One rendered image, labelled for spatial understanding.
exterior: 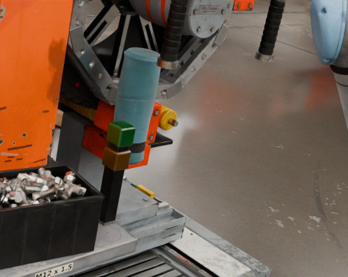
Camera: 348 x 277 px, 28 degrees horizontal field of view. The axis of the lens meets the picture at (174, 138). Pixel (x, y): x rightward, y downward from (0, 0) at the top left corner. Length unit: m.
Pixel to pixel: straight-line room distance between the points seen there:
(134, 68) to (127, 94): 0.06
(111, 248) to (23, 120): 0.30
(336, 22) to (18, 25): 0.55
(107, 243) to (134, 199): 0.71
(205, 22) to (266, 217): 1.22
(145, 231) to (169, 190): 0.68
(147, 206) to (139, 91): 0.56
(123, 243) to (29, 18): 0.45
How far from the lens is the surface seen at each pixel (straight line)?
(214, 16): 1.60
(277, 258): 2.39
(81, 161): 1.89
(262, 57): 1.68
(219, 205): 2.65
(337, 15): 1.08
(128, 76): 1.54
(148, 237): 2.03
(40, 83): 1.34
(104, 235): 1.35
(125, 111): 1.56
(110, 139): 1.32
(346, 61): 1.12
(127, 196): 2.04
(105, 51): 1.96
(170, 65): 1.42
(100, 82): 1.62
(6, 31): 1.26
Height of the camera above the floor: 1.11
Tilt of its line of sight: 20 degrees down
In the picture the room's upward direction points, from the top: 12 degrees clockwise
